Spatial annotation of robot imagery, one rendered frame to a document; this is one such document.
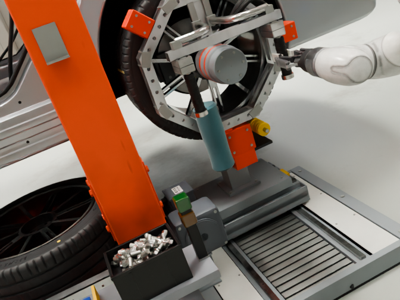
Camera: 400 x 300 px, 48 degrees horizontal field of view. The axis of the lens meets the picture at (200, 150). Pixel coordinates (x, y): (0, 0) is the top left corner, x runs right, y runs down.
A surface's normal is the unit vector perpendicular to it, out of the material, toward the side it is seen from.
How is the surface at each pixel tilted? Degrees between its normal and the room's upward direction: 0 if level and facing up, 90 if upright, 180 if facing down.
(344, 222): 0
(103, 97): 90
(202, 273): 0
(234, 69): 90
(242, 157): 90
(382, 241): 0
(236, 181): 90
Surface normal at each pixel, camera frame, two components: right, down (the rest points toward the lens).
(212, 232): 0.33, 0.28
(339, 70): -0.84, 0.28
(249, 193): -0.30, -0.87
